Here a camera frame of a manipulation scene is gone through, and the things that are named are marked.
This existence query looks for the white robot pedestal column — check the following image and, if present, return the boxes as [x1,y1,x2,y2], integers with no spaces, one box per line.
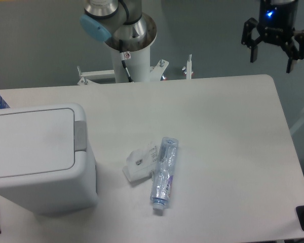
[109,46,150,83]

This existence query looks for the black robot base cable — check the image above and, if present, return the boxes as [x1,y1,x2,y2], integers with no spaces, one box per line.
[118,38,135,83]

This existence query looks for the crushed clear plastic bottle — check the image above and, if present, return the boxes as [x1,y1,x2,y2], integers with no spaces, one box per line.
[150,137,179,213]

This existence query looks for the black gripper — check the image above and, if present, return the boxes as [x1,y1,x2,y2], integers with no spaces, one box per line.
[241,1,304,73]

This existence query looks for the white pedestal foot right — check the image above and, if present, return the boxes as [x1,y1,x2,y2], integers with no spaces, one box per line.
[182,54,194,79]

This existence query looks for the white pedestal foot middle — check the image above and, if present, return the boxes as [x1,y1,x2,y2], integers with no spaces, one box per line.
[149,59,169,82]

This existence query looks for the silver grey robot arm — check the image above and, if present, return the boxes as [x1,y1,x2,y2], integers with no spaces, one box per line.
[80,1,304,72]

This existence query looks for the white pedestal foot left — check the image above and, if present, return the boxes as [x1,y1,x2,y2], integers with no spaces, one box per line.
[77,66,116,86]

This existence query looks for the white pedestal foot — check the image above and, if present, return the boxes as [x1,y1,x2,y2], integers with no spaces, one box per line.
[182,54,194,79]
[77,66,116,86]
[149,59,169,82]

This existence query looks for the white plastic trash can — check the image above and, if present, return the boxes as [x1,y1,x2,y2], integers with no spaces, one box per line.
[0,103,98,214]

